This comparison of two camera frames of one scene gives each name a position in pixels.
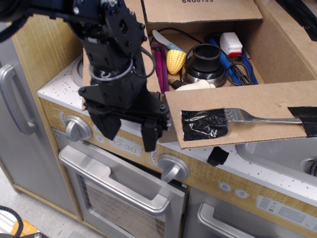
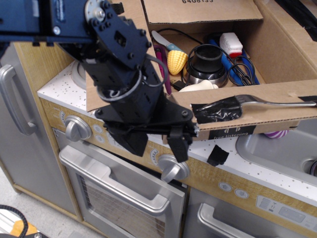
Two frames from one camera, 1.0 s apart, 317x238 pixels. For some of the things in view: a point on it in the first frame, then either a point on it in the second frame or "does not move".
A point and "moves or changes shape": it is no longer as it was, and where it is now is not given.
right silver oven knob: (172, 167) does not move
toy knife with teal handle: (169, 45) does not move
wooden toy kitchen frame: (51, 152) does not move
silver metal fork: (231, 115) to (246, 98)
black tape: (307, 115) to (308, 98)
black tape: (204, 124) to (219, 109)
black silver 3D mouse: (206, 65) does not move
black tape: (301, 13) does not move
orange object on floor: (27, 229) does not move
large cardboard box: (284, 105) moves or changes shape
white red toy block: (231, 43) does not move
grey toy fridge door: (26, 152) does not move
